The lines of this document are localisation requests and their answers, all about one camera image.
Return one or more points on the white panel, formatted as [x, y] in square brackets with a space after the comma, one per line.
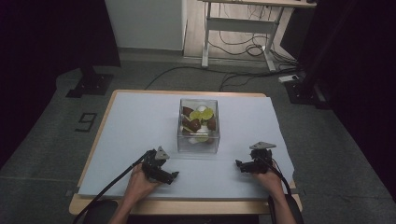
[146, 25]

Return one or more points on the black curtain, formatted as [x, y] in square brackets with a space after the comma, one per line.
[46, 46]
[358, 62]

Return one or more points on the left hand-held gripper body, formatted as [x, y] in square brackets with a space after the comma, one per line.
[151, 165]

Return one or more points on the white power strip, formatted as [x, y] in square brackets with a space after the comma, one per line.
[288, 78]

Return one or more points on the clear plastic box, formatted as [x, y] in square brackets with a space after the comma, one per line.
[198, 137]

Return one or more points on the pile of coloured coffee capsules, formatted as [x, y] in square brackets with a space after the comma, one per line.
[199, 123]

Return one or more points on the wooden table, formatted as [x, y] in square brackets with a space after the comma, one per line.
[102, 207]

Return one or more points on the light blue table mat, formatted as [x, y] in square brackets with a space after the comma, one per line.
[140, 140]

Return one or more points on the white metal desk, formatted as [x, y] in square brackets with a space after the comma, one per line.
[239, 25]

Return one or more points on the black stand base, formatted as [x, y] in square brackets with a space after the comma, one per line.
[303, 91]
[91, 84]

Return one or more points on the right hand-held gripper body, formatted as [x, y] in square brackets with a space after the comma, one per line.
[262, 155]

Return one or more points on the person's right hand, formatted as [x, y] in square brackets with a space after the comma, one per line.
[272, 183]

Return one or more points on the person's left hand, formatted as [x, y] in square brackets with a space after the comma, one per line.
[138, 186]

